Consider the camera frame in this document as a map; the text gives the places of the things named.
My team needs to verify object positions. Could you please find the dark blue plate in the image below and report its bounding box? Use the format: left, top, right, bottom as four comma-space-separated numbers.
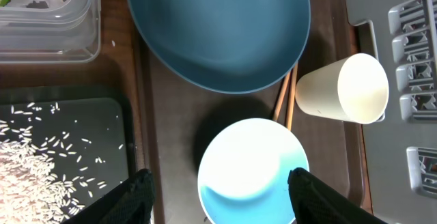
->
128, 0, 311, 94

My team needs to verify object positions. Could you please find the brown serving tray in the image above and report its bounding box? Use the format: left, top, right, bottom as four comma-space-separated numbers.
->
136, 0, 371, 223

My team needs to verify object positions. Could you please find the cream plastic cup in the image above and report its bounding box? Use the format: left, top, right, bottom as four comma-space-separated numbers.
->
296, 53, 389, 124

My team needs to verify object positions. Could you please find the black plastic tray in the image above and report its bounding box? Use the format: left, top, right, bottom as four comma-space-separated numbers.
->
0, 85, 144, 224

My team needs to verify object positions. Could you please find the right wooden chopstick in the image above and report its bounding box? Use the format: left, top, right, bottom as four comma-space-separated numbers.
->
285, 64, 298, 130

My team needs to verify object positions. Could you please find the wooden chopstick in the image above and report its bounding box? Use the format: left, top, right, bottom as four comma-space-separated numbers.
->
272, 72, 291, 122
285, 64, 298, 130

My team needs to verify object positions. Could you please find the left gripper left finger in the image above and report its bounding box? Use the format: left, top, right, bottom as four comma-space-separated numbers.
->
64, 169, 155, 224

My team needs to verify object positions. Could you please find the clear plastic waste bin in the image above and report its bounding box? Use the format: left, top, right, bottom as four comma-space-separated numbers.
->
1, 0, 101, 64

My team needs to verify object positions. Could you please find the pile of rice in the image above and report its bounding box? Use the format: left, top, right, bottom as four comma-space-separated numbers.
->
0, 101, 124, 224

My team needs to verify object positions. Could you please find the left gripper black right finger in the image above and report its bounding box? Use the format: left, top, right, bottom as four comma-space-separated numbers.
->
287, 167, 386, 224

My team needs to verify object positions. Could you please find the grey dishwasher rack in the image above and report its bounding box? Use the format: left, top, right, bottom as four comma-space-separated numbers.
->
346, 0, 436, 223

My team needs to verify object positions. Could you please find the left wooden chopstick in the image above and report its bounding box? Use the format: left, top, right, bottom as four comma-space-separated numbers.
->
272, 72, 291, 122

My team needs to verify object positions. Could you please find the light blue bowl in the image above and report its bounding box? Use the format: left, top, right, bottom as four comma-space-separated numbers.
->
197, 118, 309, 224

